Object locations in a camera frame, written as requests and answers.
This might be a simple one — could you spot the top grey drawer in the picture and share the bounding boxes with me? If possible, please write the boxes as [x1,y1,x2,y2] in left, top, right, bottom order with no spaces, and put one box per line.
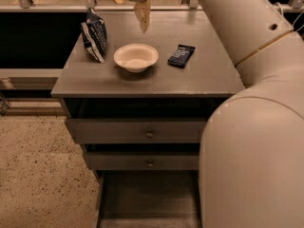
[66,119,206,144]

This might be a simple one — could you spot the bottom grey drawer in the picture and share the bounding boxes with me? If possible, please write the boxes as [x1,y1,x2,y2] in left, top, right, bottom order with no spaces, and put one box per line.
[92,171,202,228]

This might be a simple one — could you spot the middle grey drawer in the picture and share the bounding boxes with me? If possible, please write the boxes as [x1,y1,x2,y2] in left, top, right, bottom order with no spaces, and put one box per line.
[83,152,199,171]

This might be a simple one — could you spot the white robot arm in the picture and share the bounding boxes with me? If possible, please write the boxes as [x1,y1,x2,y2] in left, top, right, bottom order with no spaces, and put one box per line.
[199,0,304,228]

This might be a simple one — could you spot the grey drawer cabinet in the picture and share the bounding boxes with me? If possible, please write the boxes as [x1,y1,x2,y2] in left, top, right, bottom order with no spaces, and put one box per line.
[50,10,245,228]

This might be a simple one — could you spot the blue chip bag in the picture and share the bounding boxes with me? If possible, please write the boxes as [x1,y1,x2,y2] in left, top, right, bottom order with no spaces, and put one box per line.
[81,9,107,64]

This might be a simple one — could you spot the grey drawer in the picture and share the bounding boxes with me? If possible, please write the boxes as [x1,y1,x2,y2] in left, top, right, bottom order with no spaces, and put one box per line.
[92,171,202,228]
[66,119,206,144]
[83,152,199,171]

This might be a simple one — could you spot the white bowl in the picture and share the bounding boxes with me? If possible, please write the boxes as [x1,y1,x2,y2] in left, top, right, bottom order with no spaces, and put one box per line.
[114,44,159,73]

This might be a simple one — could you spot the dark blue snack bar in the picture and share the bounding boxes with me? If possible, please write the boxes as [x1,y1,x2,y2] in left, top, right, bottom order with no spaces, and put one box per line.
[167,45,196,68]

